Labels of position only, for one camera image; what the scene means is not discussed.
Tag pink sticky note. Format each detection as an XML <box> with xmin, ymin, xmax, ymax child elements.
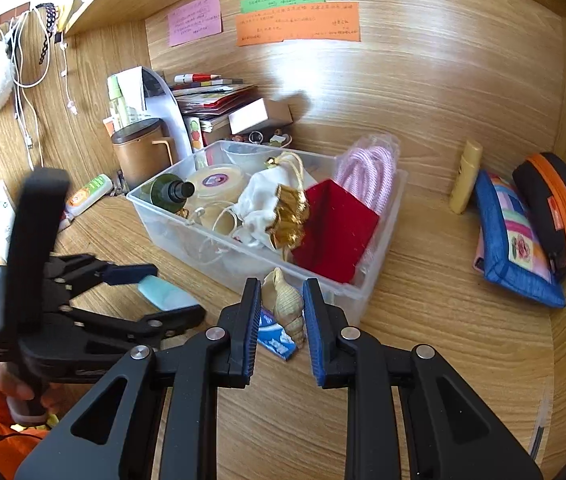
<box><xmin>167</xmin><ymin>0</ymin><xmax>222</xmax><ymax>47</ymax></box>

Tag dark green glass bottle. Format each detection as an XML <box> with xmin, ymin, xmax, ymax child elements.
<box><xmin>141</xmin><ymin>174</ymin><xmax>195</xmax><ymax>214</ymax></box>

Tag beige conch seashell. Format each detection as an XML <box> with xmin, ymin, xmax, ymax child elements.
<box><xmin>261</xmin><ymin>268</ymin><xmax>306</xmax><ymax>348</ymax></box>

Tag cream tub purple label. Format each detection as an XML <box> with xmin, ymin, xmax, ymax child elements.
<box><xmin>187</xmin><ymin>164</ymin><xmax>248</xmax><ymax>205</ymax></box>

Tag black orange zip case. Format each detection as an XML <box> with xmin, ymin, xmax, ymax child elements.
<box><xmin>512</xmin><ymin>152</ymin><xmax>566</xmax><ymax>282</ymax></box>

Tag blue patchwork pouch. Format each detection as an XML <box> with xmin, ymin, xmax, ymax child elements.
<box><xmin>474</xmin><ymin>170</ymin><xmax>566</xmax><ymax>309</ymax></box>

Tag white drawstring cloth bag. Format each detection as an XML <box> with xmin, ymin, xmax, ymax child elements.
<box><xmin>189</xmin><ymin>152</ymin><xmax>315</xmax><ymax>252</ymax></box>

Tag light teal small object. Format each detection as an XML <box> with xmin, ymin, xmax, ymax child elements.
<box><xmin>138</xmin><ymin>275</ymin><xmax>197</xmax><ymax>311</ymax></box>

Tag green liquid bottle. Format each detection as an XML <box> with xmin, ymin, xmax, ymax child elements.
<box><xmin>106</xmin><ymin>75</ymin><xmax>129</xmax><ymax>131</ymax></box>

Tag fruit pattern box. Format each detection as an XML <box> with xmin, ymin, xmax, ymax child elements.
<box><xmin>183</xmin><ymin>116</ymin><xmax>205</xmax><ymax>152</ymax></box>

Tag pink rope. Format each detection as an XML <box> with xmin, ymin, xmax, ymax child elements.
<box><xmin>335</xmin><ymin>133</ymin><xmax>400</xmax><ymax>216</ymax></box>

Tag white charging cables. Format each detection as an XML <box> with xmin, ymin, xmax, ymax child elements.
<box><xmin>8</xmin><ymin>1</ymin><xmax>80</xmax><ymax>172</ymax></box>

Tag gold bell ornament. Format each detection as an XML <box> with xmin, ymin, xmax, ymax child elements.
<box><xmin>266</xmin><ymin>184</ymin><xmax>310</xmax><ymax>261</ymax></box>

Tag brown mug with lid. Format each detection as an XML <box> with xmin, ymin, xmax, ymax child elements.
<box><xmin>111</xmin><ymin>118</ymin><xmax>176</xmax><ymax>190</ymax></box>

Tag bowl of small trinkets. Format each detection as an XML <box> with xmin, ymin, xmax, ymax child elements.
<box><xmin>231</xmin><ymin>128</ymin><xmax>293</xmax><ymax>148</ymax></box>

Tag red velvet pouch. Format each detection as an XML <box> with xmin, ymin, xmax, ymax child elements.
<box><xmin>292</xmin><ymin>179</ymin><xmax>379</xmax><ymax>283</ymax></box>

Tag clear plastic storage bin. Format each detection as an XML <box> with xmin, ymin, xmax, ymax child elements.
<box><xmin>127</xmin><ymin>134</ymin><xmax>407</xmax><ymax>324</ymax></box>

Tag yellow lotion tube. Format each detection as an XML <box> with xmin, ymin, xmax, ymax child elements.
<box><xmin>449</xmin><ymin>139</ymin><xmax>482</xmax><ymax>214</ymax></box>

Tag white brown cardboard box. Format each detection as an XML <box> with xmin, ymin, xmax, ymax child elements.
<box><xmin>228</xmin><ymin>98</ymin><xmax>293</xmax><ymax>134</ymax></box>

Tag white paper stand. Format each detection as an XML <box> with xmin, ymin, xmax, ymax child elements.
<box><xmin>113</xmin><ymin>66</ymin><xmax>193</xmax><ymax>159</ymax></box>

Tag person's left hand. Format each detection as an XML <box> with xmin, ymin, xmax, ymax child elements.
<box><xmin>0</xmin><ymin>363</ymin><xmax>37</xmax><ymax>401</ymax></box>

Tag stack of books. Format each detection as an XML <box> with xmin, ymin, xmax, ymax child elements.
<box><xmin>170</xmin><ymin>78</ymin><xmax>259</xmax><ymax>132</ymax></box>

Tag orange sticky note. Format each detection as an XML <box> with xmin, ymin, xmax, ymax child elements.
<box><xmin>235</xmin><ymin>1</ymin><xmax>361</xmax><ymax>47</ymax></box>

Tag blue white candy packet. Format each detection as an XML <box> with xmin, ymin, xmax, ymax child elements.
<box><xmin>258</xmin><ymin>309</ymin><xmax>297</xmax><ymax>361</ymax></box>

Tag white orange cream tube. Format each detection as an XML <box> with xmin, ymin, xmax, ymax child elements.
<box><xmin>65</xmin><ymin>174</ymin><xmax>113</xmax><ymax>217</ymax></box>

